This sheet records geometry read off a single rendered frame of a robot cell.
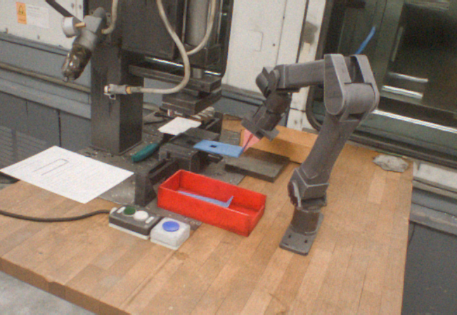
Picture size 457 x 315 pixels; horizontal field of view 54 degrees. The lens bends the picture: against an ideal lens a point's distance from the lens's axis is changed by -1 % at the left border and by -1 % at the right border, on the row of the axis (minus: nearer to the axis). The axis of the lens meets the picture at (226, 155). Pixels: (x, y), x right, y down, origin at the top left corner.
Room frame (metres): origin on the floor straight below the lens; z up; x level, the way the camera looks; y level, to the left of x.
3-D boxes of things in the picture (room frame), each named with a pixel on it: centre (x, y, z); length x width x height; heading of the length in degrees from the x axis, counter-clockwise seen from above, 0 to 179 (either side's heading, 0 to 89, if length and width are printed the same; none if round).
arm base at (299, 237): (0.96, -0.21, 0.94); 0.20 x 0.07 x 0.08; 160
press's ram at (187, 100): (1.26, 0.18, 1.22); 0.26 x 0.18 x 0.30; 70
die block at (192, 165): (1.25, 0.11, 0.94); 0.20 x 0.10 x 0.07; 160
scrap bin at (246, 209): (1.00, 0.02, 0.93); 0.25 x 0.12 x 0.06; 70
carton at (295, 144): (1.45, -0.18, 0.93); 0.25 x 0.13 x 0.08; 70
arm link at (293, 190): (0.97, -0.20, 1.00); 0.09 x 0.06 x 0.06; 116
